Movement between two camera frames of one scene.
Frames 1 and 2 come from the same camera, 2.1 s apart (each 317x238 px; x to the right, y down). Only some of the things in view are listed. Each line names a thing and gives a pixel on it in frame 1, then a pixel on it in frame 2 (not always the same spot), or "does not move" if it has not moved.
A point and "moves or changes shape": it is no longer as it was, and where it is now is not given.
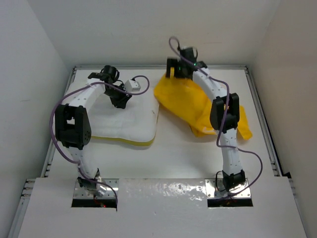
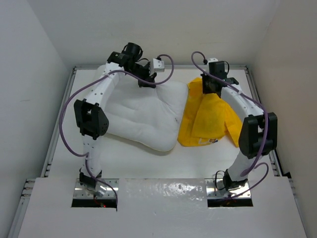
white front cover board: x=161 y=208 does not move
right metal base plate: x=215 y=189 does not move
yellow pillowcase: x=194 y=105 moves or changes shape
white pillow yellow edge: x=134 y=125 moves or changes shape
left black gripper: x=121 y=103 → x=147 y=77
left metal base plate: x=80 y=193 does not move
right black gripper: x=175 y=63 → x=205 y=89
